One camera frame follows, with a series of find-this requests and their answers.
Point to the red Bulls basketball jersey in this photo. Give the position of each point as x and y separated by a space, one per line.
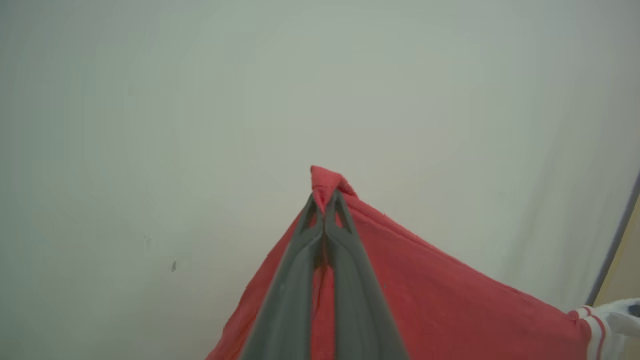
450 310

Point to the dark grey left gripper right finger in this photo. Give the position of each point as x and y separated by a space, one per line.
360 320

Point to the dark wall baseboard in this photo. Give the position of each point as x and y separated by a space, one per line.
612 250

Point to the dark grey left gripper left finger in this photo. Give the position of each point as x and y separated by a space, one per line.
290 310

